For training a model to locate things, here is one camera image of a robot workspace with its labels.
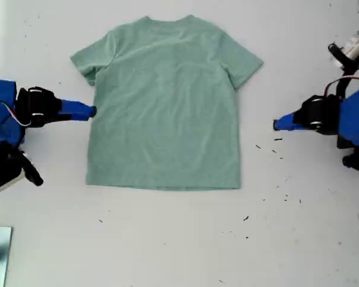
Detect green t-shirt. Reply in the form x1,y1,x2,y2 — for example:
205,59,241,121
69,14,264,191

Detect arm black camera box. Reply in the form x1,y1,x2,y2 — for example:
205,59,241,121
328,26,359,65
0,148,45,197

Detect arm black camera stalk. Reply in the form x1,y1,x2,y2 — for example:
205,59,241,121
335,61,359,101

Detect gripper red white wire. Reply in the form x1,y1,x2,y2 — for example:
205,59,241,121
0,96,32,127
324,76,359,98

